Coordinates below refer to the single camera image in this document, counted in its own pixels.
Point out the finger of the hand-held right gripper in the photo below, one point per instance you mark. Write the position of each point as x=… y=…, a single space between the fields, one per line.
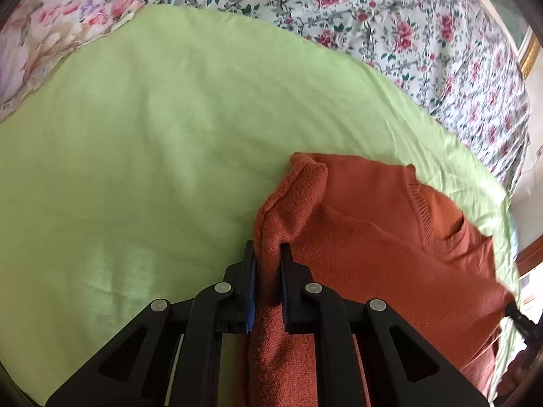
x=518 y=320

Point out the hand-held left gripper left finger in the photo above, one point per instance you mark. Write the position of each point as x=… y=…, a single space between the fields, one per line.
x=250 y=292

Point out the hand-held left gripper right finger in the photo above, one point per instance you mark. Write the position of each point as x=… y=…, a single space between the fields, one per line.
x=283 y=292

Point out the orange knit sweater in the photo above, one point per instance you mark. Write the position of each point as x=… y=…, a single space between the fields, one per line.
x=382 y=229

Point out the person's right hand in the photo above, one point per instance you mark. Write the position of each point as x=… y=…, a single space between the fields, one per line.
x=511 y=379

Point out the brown wooden furniture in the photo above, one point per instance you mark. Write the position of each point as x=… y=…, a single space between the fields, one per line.
x=532 y=258

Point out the light green bed sheet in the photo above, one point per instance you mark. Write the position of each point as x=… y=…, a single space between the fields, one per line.
x=148 y=157

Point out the gold framed picture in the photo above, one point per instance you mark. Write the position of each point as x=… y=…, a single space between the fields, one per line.
x=528 y=53

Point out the red floral white bedspread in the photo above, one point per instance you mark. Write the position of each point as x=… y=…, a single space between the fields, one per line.
x=382 y=17

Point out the pastel floral pillow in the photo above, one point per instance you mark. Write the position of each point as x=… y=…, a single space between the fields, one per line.
x=34 y=38

